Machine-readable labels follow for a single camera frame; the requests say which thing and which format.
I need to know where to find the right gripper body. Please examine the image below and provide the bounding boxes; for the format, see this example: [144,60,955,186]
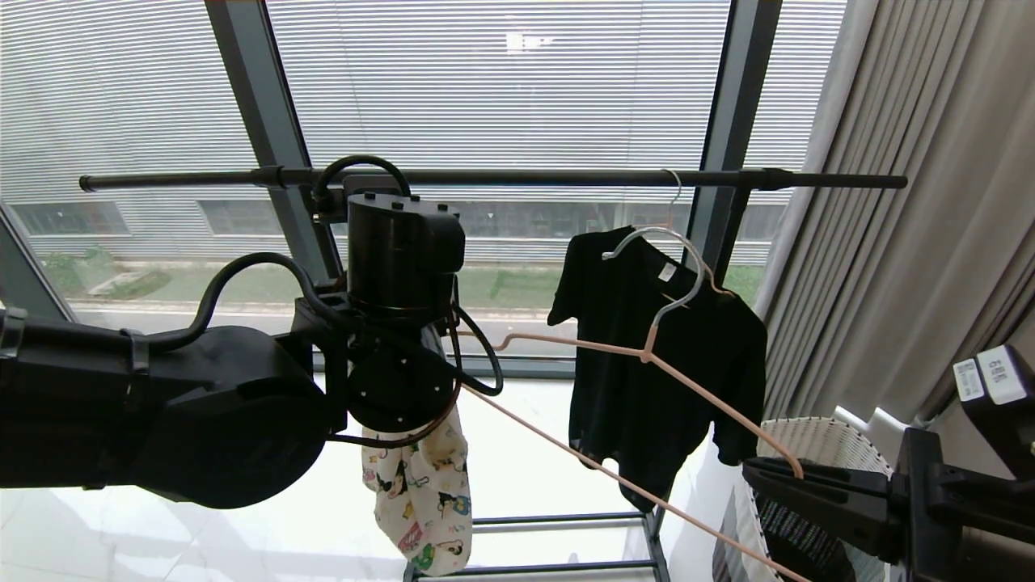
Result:
[888,427,1035,582]

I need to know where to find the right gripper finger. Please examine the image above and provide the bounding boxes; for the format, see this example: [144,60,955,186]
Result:
[742,456,890,500]
[756,483,898,560]

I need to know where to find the black t-shirt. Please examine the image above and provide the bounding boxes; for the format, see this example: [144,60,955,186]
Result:
[547,226,770,512]

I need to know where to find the pink clothes hanger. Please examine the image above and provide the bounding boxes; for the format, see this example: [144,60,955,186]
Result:
[457,227,812,582]
[635,167,736,313]

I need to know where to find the cream printed garment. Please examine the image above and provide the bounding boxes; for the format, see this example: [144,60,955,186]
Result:
[361,400,473,577]

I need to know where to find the white laundry basket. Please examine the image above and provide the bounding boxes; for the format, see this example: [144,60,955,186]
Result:
[712,416,895,582]

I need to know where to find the black clothes rack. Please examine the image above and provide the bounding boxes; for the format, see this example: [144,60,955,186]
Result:
[79,166,909,582]

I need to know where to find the beige curtain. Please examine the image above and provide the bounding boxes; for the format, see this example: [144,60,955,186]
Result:
[752,0,1035,430]

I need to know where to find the window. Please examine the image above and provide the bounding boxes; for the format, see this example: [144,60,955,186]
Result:
[0,0,847,382]

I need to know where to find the black cable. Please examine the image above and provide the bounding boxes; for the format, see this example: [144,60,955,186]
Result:
[310,154,414,220]
[144,251,350,353]
[443,299,505,399]

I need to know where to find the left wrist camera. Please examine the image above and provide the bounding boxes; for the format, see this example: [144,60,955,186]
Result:
[317,172,408,221]

